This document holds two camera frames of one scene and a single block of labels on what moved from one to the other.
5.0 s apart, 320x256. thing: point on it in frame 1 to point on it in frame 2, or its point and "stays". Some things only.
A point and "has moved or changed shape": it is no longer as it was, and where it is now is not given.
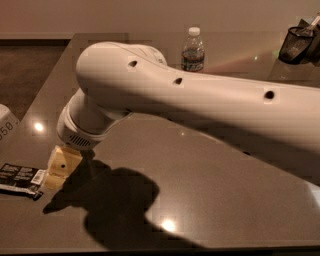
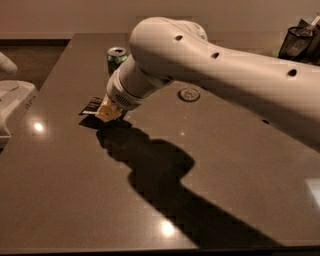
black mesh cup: (296, 44) stays
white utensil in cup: (313, 24) stays
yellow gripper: (76, 136) to (120, 97)
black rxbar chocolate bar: (21, 180) has moved or changed shape
